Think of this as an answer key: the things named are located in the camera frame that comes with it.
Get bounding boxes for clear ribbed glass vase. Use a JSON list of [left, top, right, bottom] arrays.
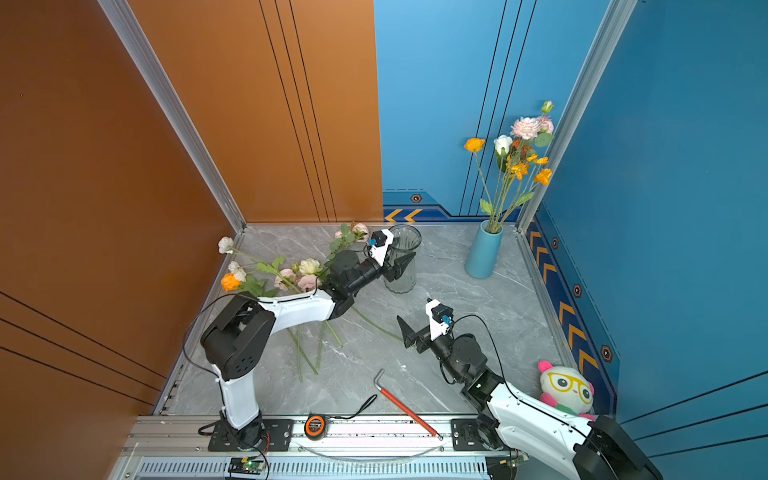
[[385, 224, 422, 294]]

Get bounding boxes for blue ceramic cylinder vase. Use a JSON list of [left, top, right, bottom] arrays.
[[465, 220, 503, 279]]

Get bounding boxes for yellow poppy flower bunch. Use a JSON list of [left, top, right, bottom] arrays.
[[489, 148, 553, 230]]

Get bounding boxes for white rose flower stem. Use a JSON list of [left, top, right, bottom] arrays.
[[490, 135, 514, 233]]

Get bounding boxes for orange gerbera flower stem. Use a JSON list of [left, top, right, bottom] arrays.
[[503, 139, 532, 221]]

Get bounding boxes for pink peony flower stem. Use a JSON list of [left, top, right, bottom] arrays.
[[497, 100, 556, 232]]

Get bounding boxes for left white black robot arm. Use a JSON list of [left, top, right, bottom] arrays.
[[201, 250, 415, 450]]

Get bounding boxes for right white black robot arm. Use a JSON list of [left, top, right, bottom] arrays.
[[397, 317, 663, 479]]

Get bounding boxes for pile of artificial flowers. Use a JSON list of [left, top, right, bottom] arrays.
[[217, 223, 406, 382]]

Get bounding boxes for panda plush toy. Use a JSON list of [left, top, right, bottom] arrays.
[[537, 361, 596, 420]]

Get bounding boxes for orange black tape measure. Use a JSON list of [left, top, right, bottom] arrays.
[[304, 414, 328, 441]]

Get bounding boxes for green circuit board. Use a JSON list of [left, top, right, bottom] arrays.
[[227, 457, 269, 479]]

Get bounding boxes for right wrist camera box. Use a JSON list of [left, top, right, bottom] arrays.
[[425, 299, 454, 341]]

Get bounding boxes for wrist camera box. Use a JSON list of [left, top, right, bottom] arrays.
[[425, 299, 454, 341], [366, 229, 394, 267]]

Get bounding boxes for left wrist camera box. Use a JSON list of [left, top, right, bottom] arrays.
[[366, 229, 394, 267]]

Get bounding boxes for red handled hammer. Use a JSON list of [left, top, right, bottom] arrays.
[[373, 369, 443, 440]]

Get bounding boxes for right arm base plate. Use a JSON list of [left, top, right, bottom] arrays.
[[450, 417, 506, 452]]

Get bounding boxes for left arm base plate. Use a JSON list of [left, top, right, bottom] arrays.
[[207, 418, 294, 453]]

